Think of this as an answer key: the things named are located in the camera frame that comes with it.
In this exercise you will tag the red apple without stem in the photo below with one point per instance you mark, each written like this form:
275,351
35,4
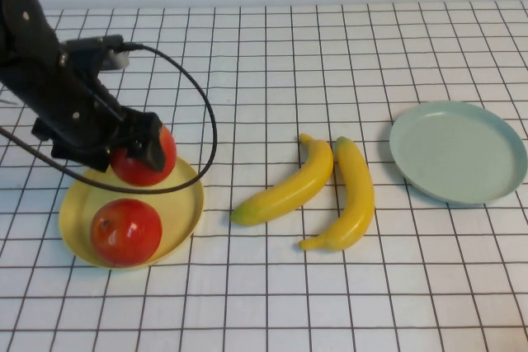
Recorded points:
132,168

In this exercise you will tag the white black-grid tablecloth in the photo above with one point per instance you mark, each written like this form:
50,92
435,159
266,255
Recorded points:
288,80

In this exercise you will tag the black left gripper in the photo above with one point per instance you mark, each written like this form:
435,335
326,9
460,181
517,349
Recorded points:
74,113

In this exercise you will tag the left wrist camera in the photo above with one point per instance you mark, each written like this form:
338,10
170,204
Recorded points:
111,59

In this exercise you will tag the yellow round plate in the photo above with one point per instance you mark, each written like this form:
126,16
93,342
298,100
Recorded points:
181,212

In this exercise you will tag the yellow banana with long stem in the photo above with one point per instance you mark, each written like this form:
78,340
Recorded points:
356,199

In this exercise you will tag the pale green round plate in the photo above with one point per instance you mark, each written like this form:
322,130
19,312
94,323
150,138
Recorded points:
453,154

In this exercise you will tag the yellow banana with green tip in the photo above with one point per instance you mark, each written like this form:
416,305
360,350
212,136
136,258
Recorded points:
288,189

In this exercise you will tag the red apple with stem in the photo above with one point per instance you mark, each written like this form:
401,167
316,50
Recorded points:
125,232

